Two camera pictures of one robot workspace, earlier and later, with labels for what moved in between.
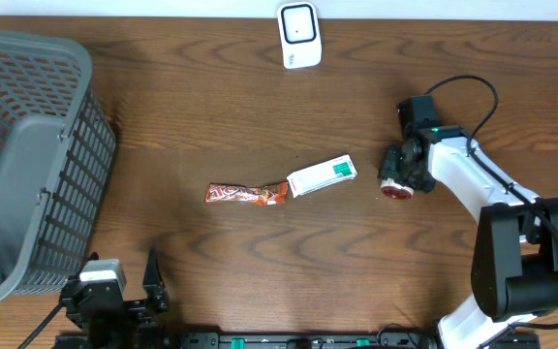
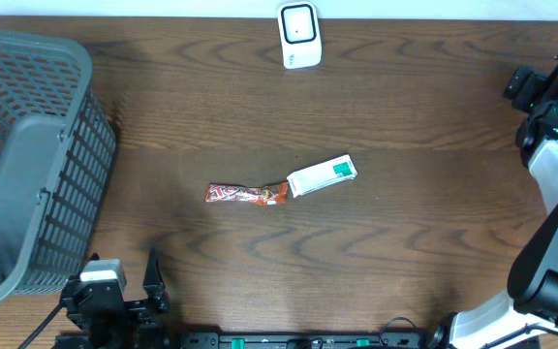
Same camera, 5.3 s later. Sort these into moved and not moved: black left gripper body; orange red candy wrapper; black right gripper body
Moved: black right gripper body
Not moved: orange red candy wrapper; black left gripper body
